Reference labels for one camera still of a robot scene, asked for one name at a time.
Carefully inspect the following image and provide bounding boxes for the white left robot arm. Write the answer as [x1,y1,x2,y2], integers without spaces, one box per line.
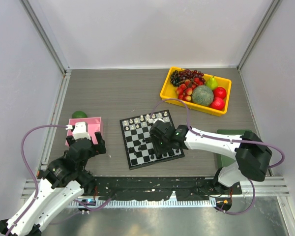
[0,132,106,236]

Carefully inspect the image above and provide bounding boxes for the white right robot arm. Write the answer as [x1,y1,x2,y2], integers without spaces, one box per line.
[149,120,272,194]

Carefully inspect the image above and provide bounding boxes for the black white chess board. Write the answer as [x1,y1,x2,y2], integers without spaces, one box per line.
[119,110,185,170]

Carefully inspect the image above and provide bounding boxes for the pink plastic box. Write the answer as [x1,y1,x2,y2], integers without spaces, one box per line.
[68,117,104,144]

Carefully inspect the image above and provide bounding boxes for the green lime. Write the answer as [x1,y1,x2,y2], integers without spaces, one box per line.
[71,111,88,118]

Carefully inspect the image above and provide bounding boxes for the yellow plastic fruit tray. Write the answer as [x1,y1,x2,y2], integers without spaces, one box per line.
[160,67,232,116]

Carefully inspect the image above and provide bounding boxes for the green netted melon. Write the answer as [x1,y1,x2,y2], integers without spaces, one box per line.
[191,85,214,107]

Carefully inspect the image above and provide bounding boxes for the green plastic tray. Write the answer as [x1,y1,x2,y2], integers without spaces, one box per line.
[215,129,251,169]

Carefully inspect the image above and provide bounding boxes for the red apple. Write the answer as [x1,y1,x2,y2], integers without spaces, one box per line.
[213,87,227,99]
[210,97,225,111]

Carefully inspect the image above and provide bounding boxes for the dark grape bunch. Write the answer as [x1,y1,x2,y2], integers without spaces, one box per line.
[170,69,206,87]

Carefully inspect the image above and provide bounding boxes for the green pear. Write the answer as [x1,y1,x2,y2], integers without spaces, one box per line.
[206,76,219,90]

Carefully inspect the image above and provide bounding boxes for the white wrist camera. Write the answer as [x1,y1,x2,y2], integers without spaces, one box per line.
[65,121,91,141]

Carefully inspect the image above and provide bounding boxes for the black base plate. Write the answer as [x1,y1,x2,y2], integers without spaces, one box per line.
[82,177,242,201]

